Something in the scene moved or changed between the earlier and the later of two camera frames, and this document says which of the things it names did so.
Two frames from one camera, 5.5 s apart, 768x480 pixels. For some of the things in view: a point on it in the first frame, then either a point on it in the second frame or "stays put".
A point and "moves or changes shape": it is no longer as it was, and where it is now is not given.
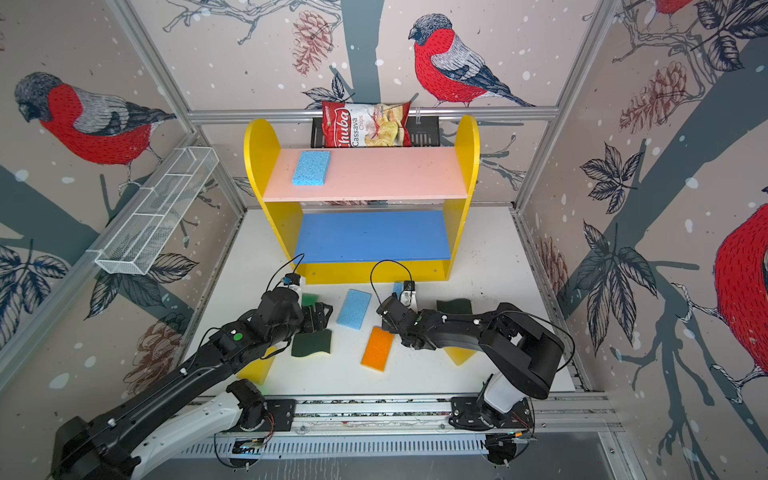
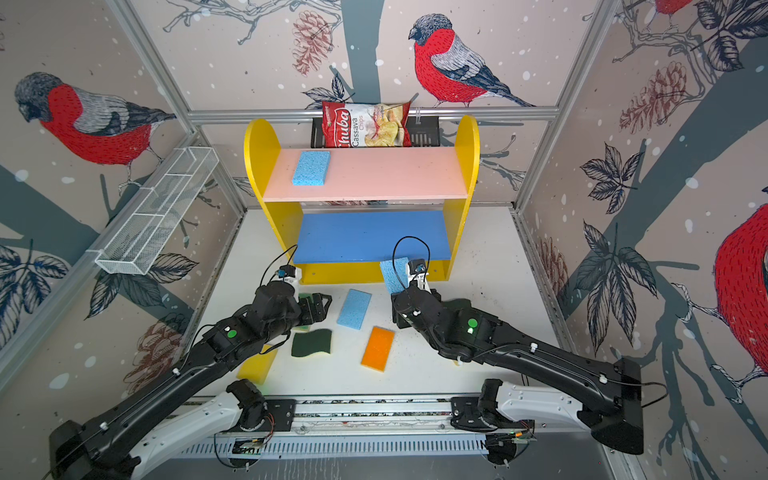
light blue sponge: x=397 y=288 moves or changes shape
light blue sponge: x=354 y=309 stays put
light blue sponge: x=311 y=168 stays put
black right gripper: x=421 y=313 -> x=395 y=302
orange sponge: x=378 y=349 stays put
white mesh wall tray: x=152 y=216 stays put
